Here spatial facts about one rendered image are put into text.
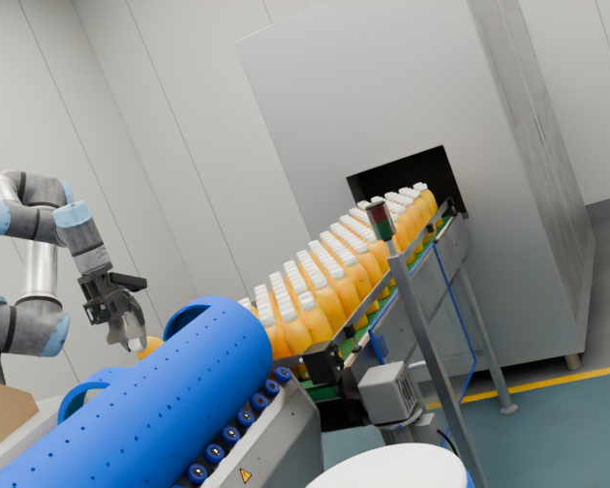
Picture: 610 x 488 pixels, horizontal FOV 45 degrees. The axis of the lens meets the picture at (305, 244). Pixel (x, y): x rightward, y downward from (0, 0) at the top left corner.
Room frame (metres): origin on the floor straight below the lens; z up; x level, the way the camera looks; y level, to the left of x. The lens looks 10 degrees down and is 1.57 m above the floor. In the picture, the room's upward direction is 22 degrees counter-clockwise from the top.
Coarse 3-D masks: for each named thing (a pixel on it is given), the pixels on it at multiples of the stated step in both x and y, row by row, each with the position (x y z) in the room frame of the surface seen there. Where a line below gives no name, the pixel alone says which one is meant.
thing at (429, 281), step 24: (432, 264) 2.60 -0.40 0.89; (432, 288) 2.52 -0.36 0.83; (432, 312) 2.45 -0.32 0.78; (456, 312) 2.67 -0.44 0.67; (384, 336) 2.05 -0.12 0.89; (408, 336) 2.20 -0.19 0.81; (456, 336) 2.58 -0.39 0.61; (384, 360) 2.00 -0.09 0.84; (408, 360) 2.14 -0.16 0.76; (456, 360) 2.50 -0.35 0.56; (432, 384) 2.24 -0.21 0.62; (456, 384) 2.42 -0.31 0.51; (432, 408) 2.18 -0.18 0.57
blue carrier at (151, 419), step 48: (192, 336) 1.62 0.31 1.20; (240, 336) 1.70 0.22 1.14; (96, 384) 1.43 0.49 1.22; (144, 384) 1.42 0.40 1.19; (192, 384) 1.49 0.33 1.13; (240, 384) 1.63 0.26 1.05; (96, 432) 1.27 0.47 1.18; (144, 432) 1.33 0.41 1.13; (192, 432) 1.44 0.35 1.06; (0, 480) 1.12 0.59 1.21; (48, 480) 1.15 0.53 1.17; (96, 480) 1.20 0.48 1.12; (144, 480) 1.29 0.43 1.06
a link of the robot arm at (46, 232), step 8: (40, 216) 1.69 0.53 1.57; (48, 216) 1.70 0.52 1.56; (40, 224) 1.68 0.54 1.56; (48, 224) 1.69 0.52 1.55; (40, 232) 1.68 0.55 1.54; (48, 232) 1.69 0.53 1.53; (56, 232) 1.68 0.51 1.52; (40, 240) 1.70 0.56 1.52; (48, 240) 1.70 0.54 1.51; (56, 240) 1.70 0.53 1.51
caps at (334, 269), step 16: (400, 192) 3.27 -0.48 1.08; (416, 192) 3.05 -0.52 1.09; (352, 208) 3.28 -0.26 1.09; (400, 208) 2.83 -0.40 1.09; (336, 224) 3.04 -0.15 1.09; (352, 224) 2.89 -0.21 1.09; (368, 224) 2.84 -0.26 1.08; (336, 240) 2.73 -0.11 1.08; (352, 240) 2.56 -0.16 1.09; (368, 240) 2.53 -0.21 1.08; (304, 256) 2.64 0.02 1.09; (320, 256) 2.54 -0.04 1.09; (352, 256) 2.31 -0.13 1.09; (288, 272) 2.47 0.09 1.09; (320, 272) 2.31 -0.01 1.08; (336, 272) 2.19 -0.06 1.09; (256, 288) 2.41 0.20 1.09; (304, 288) 2.18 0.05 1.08
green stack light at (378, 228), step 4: (384, 220) 2.05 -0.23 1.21; (388, 220) 2.05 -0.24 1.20; (392, 220) 2.06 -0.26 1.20; (372, 224) 2.06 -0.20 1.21; (376, 224) 2.05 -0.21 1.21; (380, 224) 2.04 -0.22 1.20; (384, 224) 2.04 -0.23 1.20; (388, 224) 2.04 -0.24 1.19; (392, 224) 2.05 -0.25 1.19; (372, 228) 2.06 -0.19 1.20; (376, 228) 2.05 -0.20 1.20; (380, 228) 2.04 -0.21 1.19; (384, 228) 2.04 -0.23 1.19; (388, 228) 2.04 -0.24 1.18; (392, 228) 2.05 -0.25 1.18; (376, 232) 2.05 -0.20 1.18; (380, 232) 2.05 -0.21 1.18; (384, 232) 2.04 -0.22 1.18; (388, 232) 2.04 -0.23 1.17; (392, 232) 2.05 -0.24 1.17; (396, 232) 2.06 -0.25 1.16; (376, 236) 2.06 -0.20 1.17; (380, 236) 2.05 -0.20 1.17; (384, 236) 2.04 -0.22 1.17; (388, 236) 2.04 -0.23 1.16
